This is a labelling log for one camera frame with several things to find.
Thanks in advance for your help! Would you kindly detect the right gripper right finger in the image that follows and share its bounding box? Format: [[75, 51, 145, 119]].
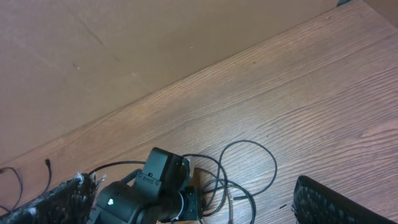
[[292, 175, 395, 224]]

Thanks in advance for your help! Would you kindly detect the separated black USB cable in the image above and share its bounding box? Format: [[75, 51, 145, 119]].
[[0, 159, 52, 214]]

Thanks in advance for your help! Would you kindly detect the cardboard box wall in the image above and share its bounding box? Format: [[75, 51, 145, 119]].
[[1, 1, 397, 164]]

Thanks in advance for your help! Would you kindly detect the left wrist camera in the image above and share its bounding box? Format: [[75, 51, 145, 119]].
[[183, 157, 195, 178]]

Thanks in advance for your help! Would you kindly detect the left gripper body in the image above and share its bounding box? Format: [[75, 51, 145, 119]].
[[178, 186, 205, 221]]

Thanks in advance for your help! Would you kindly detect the black USB cable bundle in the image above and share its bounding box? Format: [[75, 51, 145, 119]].
[[182, 139, 278, 224]]

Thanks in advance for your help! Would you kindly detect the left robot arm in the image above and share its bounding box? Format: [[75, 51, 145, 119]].
[[88, 147, 203, 224]]

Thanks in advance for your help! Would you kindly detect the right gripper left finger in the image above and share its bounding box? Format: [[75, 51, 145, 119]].
[[1, 173, 96, 224]]

